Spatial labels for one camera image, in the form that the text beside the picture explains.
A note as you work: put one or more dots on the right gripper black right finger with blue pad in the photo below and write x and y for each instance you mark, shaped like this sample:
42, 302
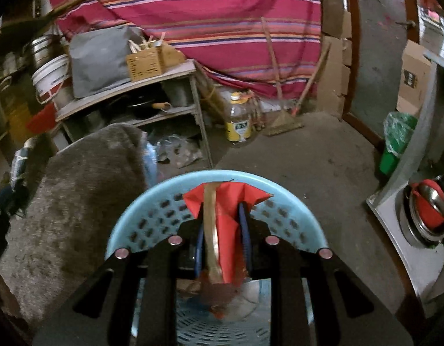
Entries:
316, 299

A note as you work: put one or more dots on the bamboo chopstick holder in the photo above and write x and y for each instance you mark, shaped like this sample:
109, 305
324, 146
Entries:
152, 57

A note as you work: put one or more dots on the light blue plastic basket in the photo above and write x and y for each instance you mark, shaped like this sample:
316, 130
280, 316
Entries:
157, 214

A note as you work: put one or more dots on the cardboard box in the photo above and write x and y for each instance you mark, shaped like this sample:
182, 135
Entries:
414, 79

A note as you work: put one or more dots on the straw broom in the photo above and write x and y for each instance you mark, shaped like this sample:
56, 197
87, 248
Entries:
285, 121

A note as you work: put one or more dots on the wooden wall shelf unit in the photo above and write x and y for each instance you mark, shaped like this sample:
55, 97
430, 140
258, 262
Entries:
23, 22

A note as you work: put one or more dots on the red steel pot lid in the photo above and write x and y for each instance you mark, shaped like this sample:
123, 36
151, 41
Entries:
428, 198

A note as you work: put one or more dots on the white plastic bucket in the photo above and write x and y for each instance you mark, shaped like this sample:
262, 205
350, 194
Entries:
53, 82

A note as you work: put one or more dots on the steel cooking pot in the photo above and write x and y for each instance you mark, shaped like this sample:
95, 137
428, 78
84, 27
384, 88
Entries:
45, 48

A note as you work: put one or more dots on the cooking oil bottle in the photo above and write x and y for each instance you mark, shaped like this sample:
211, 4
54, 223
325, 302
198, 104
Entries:
238, 120

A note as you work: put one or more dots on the red plastic basin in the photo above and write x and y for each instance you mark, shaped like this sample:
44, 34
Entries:
43, 121

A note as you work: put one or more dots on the grey fabric bag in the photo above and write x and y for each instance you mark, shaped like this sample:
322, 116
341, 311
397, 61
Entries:
98, 59

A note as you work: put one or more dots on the grey shaggy table rug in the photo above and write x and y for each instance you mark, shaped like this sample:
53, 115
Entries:
62, 238

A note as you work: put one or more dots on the orange cartoon snack wrapper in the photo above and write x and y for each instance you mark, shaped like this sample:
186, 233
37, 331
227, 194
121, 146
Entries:
223, 277

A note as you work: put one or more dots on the low wooden shelf table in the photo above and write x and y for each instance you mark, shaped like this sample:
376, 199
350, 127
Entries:
139, 103

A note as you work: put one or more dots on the red striped cloth curtain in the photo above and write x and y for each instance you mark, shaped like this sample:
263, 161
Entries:
224, 36

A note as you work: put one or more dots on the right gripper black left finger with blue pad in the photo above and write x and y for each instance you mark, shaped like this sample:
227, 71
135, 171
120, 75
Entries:
129, 294

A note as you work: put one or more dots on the black white snack wrapper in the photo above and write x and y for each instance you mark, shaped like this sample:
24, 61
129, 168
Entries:
20, 162

